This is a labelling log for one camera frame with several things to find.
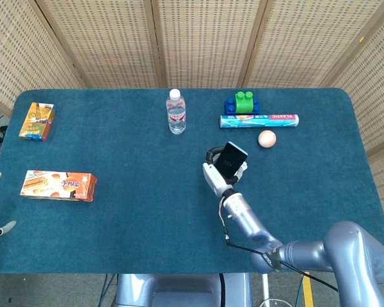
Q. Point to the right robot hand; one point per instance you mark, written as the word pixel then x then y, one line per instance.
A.
pixel 215 179

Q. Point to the black smartphone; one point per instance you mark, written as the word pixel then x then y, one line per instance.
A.
pixel 230 158

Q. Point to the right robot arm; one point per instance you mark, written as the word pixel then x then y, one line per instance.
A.
pixel 339 252

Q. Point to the orange biscuit box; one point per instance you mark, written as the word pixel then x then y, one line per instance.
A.
pixel 57 186

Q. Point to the brown egg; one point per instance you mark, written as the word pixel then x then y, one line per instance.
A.
pixel 267 139

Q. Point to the blue toy building block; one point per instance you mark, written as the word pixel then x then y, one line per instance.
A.
pixel 229 108

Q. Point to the plastic wrap roll box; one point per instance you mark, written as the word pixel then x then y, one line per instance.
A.
pixel 259 121

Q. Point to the yellow snack box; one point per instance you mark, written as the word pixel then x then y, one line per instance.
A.
pixel 36 121

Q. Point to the clear plastic water bottle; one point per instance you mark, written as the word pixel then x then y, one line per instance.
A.
pixel 176 116

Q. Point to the blue table cloth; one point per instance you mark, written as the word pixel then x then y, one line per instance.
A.
pixel 147 208

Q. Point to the green toy building block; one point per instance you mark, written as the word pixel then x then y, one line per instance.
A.
pixel 244 104

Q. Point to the grey robot torso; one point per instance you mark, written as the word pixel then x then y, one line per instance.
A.
pixel 179 291

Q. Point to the white table leg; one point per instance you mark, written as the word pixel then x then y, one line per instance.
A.
pixel 265 286

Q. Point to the woven bamboo folding screen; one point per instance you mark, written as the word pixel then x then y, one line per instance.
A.
pixel 204 41

